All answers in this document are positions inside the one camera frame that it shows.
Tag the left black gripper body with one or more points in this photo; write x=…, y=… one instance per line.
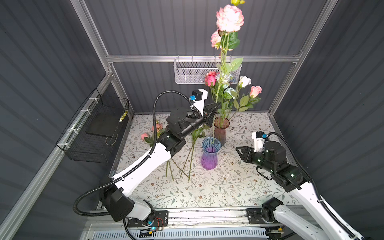
x=193, y=123

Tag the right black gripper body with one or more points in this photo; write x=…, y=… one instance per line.
x=258, y=160

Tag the red pink glass vase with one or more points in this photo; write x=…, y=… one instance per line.
x=221, y=124

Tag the pink rose large leaves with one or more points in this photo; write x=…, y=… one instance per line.
x=150, y=140

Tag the blue purple glass vase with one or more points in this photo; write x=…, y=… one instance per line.
x=211, y=146

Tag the light pink rose stem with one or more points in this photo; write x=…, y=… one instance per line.
x=250, y=100

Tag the white rose stem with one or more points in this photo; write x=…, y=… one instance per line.
x=243, y=81

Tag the pale pink flower spray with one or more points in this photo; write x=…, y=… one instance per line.
x=230, y=19

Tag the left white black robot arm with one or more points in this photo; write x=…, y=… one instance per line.
x=116, y=198

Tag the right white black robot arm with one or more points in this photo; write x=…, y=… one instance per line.
x=330, y=225

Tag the white pink bud spray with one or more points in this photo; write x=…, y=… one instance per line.
x=196, y=134

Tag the floral patterned table mat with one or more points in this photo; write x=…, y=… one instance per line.
x=182, y=182

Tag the yellow green marker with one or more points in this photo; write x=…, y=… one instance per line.
x=123, y=116

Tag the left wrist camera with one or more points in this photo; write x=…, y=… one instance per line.
x=197, y=101

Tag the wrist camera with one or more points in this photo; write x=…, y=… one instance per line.
x=259, y=139
x=197, y=101

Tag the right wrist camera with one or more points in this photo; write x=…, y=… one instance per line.
x=259, y=139

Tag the white wire mesh basket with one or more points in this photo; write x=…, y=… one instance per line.
x=189, y=72

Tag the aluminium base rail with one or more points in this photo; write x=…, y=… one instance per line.
x=183, y=218

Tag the black wire basket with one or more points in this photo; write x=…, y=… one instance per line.
x=96, y=133

